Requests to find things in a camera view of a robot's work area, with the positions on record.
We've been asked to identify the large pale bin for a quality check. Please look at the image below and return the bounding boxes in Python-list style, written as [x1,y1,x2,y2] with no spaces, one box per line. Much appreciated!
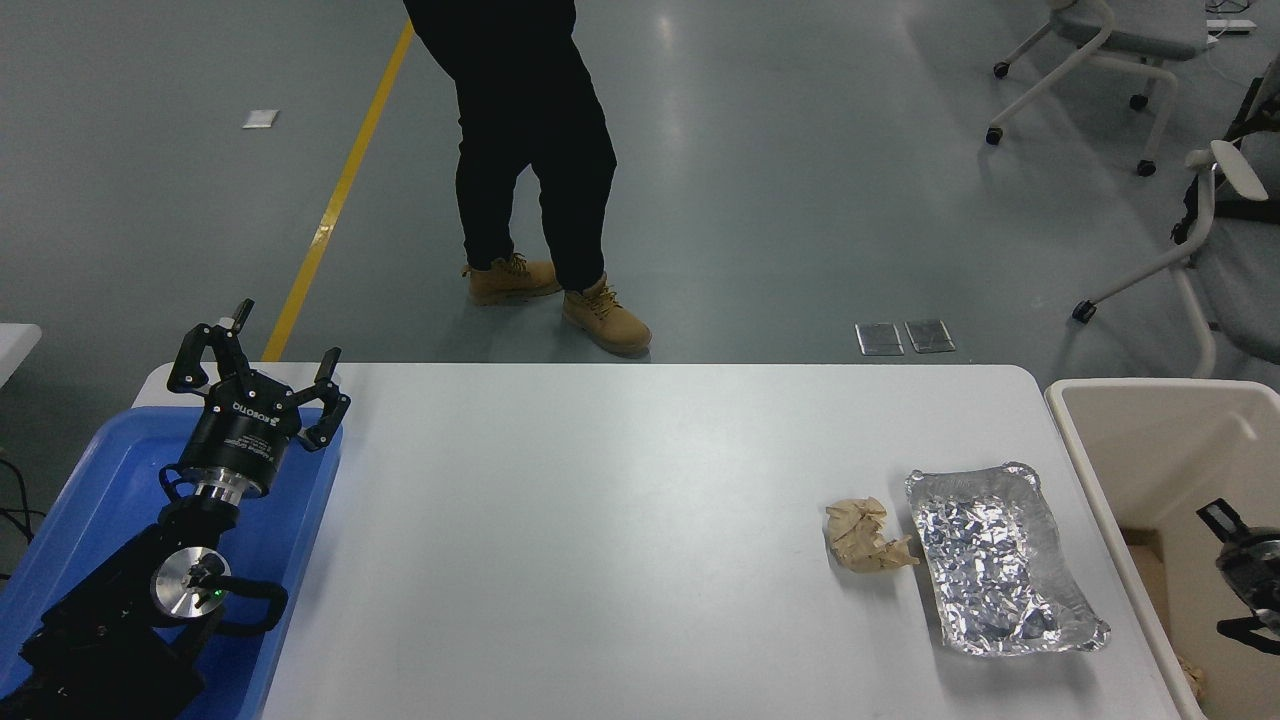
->
[1045,378,1280,720]

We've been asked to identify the crumpled tan paper ball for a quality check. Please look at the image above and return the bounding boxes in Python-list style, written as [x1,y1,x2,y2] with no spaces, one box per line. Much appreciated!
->
[825,497,920,574]

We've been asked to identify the silver foil plate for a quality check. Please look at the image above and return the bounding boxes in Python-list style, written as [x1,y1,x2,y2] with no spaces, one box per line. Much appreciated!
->
[905,461,1112,657]

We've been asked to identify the blue plastic tray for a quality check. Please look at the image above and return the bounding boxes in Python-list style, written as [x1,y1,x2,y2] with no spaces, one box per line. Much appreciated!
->
[0,405,344,720]

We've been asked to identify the black cables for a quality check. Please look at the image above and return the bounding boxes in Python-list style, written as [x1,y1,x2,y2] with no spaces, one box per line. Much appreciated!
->
[0,450,47,581]

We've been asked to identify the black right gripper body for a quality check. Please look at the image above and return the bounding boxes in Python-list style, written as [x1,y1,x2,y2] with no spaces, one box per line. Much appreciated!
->
[1215,533,1280,614]

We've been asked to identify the white side table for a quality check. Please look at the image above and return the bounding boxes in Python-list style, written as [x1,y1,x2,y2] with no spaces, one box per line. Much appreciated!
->
[0,323,43,387]

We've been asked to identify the person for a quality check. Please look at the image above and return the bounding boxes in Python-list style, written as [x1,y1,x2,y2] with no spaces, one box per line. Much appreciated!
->
[403,0,653,358]

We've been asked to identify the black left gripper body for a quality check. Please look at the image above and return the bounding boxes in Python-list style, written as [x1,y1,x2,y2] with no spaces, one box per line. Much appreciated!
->
[178,372,304,493]

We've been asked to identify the white office chair grey seat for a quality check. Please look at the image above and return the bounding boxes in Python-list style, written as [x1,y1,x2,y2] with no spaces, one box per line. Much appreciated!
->
[1072,139,1280,379]
[985,0,1211,178]

